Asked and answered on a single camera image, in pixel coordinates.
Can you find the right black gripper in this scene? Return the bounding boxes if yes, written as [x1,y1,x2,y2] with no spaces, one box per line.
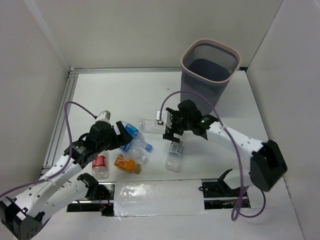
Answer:
[163,109,192,143]

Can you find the clear unlabelled plastic bottle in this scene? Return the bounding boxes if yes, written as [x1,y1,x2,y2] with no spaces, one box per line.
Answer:
[139,118,166,135]

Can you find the orange juice bottle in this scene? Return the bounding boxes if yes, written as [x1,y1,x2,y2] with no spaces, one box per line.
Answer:
[114,154,141,175]

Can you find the clear bottle white blue label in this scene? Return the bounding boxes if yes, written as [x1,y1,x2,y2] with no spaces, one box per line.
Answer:
[164,140,184,173]

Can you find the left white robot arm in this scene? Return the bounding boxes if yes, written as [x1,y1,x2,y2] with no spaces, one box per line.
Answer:
[0,120,133,240]

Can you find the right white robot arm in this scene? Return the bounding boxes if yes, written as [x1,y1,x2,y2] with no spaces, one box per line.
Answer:
[157,100,288,196]

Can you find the grey mesh waste bin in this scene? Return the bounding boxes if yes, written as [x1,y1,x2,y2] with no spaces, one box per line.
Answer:
[180,39,241,115]

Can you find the blue label bottle white cap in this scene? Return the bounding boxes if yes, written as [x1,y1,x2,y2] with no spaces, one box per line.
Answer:
[120,144,148,164]

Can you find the red label water bottle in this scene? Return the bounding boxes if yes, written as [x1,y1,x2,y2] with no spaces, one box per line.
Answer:
[91,152,109,180]

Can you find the clear tape sheet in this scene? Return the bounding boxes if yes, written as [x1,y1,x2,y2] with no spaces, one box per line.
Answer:
[113,179,206,217]

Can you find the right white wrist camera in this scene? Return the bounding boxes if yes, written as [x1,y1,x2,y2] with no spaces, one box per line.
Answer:
[155,110,166,125]

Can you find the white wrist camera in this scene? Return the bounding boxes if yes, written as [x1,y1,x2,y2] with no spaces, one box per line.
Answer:
[96,110,111,123]
[155,110,166,125]

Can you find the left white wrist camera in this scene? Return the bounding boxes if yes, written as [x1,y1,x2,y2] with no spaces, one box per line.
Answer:
[96,110,111,123]

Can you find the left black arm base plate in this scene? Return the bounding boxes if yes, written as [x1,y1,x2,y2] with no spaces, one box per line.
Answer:
[66,182,115,217]

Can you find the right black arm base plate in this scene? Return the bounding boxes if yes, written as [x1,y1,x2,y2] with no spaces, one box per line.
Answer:
[198,180,240,210]

